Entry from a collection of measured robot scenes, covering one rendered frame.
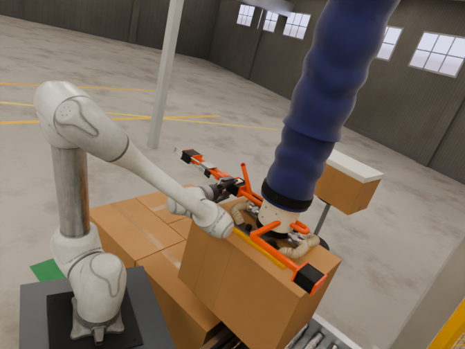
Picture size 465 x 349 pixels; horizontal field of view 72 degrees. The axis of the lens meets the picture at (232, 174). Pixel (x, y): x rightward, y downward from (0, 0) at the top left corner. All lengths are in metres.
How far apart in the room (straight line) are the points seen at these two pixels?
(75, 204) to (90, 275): 0.24
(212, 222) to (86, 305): 0.51
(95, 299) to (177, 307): 0.67
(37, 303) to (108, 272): 0.40
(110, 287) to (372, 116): 10.24
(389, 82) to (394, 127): 1.35
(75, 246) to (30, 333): 0.33
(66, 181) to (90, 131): 0.31
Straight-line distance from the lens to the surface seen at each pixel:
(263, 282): 1.36
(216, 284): 1.55
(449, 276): 2.33
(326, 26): 1.21
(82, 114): 0.87
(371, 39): 1.21
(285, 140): 1.27
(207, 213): 1.17
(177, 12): 4.64
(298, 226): 1.40
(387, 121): 10.67
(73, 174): 1.13
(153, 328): 1.44
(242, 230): 1.45
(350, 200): 3.16
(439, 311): 2.44
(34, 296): 1.55
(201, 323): 1.76
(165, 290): 1.87
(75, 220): 1.25
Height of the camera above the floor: 1.87
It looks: 23 degrees down
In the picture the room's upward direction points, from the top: 16 degrees clockwise
